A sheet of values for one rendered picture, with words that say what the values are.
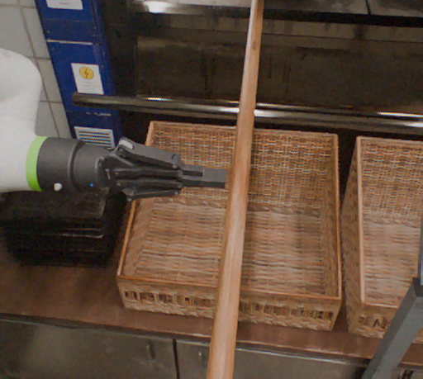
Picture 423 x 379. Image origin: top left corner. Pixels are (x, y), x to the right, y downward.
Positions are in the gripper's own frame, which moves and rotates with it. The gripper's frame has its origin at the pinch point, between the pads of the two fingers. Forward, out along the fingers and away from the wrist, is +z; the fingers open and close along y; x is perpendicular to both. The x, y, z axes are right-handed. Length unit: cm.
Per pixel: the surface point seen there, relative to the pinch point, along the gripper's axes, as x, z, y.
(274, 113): -20.9, 11.0, 2.1
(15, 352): -4, -60, 87
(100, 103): -20.9, -23.9, 2.7
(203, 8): -62, -8, 1
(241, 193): 4.1, 6.3, -1.3
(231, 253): 15.3, 5.7, -1.4
